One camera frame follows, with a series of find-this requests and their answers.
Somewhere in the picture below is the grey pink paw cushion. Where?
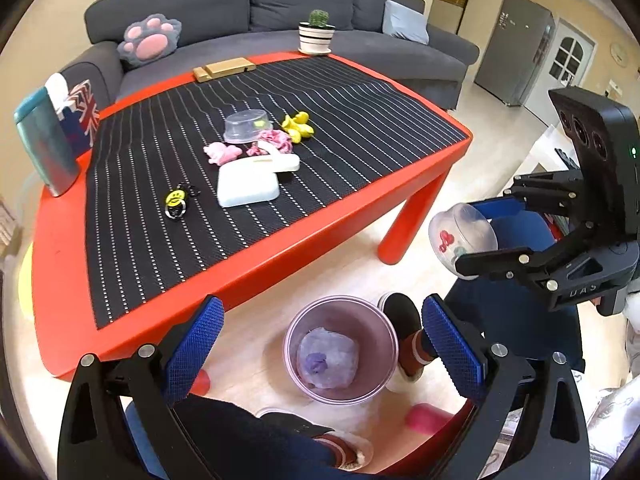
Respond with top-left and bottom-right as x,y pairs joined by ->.
117,15 -> 182,68

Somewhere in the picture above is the clear round container red print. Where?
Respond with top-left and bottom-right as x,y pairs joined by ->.
428,202 -> 498,277

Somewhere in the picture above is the red stool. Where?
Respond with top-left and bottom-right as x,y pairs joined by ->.
380,402 -> 478,480

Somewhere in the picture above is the white panelled door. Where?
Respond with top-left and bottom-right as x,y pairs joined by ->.
525,19 -> 598,126

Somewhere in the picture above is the yellow smiley keychain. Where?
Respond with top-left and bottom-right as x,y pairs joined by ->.
165,184 -> 200,221

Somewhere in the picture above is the yellow plastic object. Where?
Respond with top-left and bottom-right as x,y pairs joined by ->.
17,245 -> 37,322

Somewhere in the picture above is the teal lidded container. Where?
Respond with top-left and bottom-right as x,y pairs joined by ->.
14,86 -> 81,197

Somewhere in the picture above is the pink translucent trash bin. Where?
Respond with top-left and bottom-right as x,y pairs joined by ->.
282,295 -> 400,406

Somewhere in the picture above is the red table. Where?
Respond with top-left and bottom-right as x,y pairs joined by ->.
31,50 -> 473,381

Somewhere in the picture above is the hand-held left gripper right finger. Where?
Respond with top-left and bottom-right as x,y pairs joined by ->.
417,294 -> 591,480

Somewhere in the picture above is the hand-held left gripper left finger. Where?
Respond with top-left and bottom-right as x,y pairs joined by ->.
57,295 -> 226,480

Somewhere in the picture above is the yellow banana toy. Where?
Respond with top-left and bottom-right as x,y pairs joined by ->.
281,112 -> 316,145

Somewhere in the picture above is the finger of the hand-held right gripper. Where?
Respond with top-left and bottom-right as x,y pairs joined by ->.
456,225 -> 608,291
472,169 -> 593,233

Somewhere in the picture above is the crumpled translucent plastic bag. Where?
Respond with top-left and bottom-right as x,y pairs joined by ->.
297,327 -> 360,390

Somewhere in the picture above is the grey refrigerator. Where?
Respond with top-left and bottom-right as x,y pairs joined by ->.
474,0 -> 556,107

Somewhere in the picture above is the flag print cushion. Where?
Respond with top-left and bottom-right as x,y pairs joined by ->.
45,74 -> 101,153

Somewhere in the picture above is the grey fabric sofa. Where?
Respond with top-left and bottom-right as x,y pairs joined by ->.
57,0 -> 481,111

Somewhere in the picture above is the light grey cushion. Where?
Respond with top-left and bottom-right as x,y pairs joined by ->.
382,0 -> 430,45

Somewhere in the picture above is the clear plastic bowl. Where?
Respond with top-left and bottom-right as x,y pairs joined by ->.
223,111 -> 275,145

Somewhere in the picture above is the black white-striped table mat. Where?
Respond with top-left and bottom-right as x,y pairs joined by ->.
84,55 -> 468,331

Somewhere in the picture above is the pink scrap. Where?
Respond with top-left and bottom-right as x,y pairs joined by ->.
246,129 -> 296,157
203,142 -> 243,166

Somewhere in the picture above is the person's white patterned top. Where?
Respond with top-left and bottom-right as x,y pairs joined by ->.
585,385 -> 640,480

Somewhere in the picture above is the wooden phone stand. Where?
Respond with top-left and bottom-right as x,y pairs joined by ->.
193,56 -> 257,83

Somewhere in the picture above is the person's left leg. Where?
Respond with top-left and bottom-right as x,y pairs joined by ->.
125,392 -> 361,480

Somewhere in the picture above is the potted cactus striped pot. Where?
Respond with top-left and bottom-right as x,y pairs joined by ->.
298,9 -> 337,56

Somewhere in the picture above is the black slipper white sole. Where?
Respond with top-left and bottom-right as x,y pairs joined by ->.
255,406 -> 375,472
376,291 -> 426,385

